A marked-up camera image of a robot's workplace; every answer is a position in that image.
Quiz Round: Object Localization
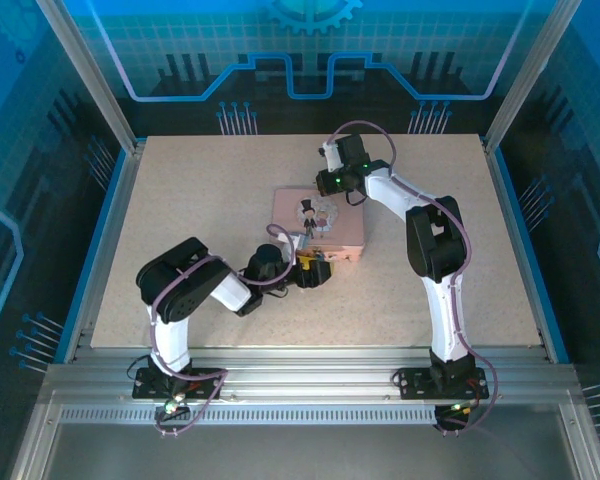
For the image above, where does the aluminium frame post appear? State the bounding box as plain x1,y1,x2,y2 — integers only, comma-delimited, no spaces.
35,0,146,152
483,0,584,152

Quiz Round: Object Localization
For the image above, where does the aluminium side rail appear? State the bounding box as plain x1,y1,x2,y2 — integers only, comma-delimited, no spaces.
62,142,147,364
481,137,557,364

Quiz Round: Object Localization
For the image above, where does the pink tin box with cartoon couple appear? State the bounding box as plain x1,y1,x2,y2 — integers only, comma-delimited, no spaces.
271,186,368,265

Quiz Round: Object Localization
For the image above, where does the grey metal tray panel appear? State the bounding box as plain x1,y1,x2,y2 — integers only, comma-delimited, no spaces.
9,399,600,480

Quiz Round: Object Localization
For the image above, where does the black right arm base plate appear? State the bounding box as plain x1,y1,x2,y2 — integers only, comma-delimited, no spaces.
396,367,491,401

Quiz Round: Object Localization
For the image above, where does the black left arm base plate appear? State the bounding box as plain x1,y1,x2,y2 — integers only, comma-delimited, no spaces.
131,367,225,401

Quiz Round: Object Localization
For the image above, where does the blue edge strip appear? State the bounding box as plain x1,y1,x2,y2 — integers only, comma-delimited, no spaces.
493,147,572,365
53,148,131,364

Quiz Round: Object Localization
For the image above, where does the slotted metal cable duct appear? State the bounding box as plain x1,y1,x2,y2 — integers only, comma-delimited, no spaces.
59,407,481,427

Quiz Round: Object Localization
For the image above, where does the aluminium cross beam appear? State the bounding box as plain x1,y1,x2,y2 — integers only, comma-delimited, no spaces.
39,346,589,407

